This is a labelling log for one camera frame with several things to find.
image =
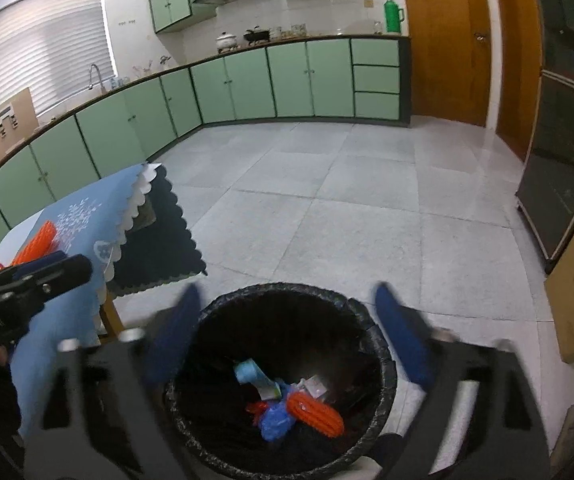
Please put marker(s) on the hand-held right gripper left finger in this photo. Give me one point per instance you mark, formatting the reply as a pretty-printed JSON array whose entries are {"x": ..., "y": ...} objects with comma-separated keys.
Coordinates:
[{"x": 177, "y": 332}]

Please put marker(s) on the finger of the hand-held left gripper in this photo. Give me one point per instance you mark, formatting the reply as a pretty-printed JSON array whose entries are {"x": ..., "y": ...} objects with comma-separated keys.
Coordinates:
[
  {"x": 67, "y": 272},
  {"x": 22, "y": 265}
]

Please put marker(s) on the black glass cabinet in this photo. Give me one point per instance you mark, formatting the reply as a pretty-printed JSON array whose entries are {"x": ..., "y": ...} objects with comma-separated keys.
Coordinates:
[{"x": 562, "y": 125}]

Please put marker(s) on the metal faucet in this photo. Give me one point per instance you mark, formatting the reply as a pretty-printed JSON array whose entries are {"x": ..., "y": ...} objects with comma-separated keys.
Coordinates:
[{"x": 95, "y": 72}]

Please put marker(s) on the orange corn toy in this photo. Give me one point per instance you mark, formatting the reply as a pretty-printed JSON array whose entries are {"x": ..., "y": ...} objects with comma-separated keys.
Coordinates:
[{"x": 317, "y": 412}]

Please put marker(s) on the green base cabinets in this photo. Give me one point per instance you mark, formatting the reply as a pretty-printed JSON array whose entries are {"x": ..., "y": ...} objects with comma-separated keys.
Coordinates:
[{"x": 247, "y": 85}]

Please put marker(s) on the blue printed tablecloth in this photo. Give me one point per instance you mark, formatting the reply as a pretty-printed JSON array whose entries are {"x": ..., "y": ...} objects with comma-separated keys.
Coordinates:
[{"x": 82, "y": 210}]

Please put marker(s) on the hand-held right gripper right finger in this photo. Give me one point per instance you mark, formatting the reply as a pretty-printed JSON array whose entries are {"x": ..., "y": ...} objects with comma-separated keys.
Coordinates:
[{"x": 402, "y": 332}]

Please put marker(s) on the white window blind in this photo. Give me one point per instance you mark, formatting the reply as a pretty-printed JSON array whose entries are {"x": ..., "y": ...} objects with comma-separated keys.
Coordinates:
[{"x": 47, "y": 45}]

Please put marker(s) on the black lined trash bin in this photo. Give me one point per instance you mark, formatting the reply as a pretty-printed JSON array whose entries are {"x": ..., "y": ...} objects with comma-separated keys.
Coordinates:
[{"x": 287, "y": 320}]

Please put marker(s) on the red plastic bag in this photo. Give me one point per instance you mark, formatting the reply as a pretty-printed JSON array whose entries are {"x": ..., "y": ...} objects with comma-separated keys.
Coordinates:
[{"x": 256, "y": 408}]

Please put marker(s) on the blue plastic bag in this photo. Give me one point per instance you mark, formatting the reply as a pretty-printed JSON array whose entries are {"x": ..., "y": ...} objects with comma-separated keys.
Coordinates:
[{"x": 276, "y": 422}]

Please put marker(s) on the white pot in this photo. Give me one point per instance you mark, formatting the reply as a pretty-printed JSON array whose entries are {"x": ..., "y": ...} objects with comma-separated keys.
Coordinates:
[{"x": 227, "y": 41}]

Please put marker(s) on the green thermos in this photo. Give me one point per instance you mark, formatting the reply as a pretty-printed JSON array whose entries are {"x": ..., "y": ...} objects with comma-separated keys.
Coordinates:
[{"x": 393, "y": 15}]

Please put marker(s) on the orange foam net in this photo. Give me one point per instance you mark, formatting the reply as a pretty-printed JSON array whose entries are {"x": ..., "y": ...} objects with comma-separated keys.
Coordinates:
[{"x": 37, "y": 242}]

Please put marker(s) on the plain wooden door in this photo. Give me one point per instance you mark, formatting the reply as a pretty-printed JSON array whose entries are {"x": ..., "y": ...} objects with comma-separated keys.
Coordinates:
[{"x": 514, "y": 70}]

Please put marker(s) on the black wok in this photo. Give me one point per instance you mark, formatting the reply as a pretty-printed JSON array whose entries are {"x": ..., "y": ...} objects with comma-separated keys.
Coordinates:
[{"x": 257, "y": 35}]

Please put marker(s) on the wooden table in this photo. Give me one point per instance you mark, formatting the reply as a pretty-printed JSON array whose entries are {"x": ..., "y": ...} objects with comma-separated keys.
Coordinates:
[{"x": 112, "y": 315}]

